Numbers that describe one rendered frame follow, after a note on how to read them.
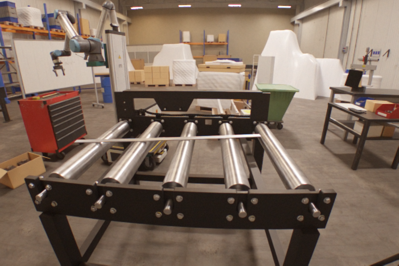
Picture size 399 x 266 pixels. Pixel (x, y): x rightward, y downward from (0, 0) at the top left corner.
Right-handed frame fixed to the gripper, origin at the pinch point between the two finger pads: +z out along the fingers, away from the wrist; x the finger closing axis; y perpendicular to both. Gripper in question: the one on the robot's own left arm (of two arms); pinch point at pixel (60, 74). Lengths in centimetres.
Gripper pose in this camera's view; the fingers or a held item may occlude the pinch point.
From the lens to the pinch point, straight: 335.9
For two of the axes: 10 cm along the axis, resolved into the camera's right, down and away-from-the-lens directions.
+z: 2.1, 9.4, 2.6
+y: -9.7, 1.5, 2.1
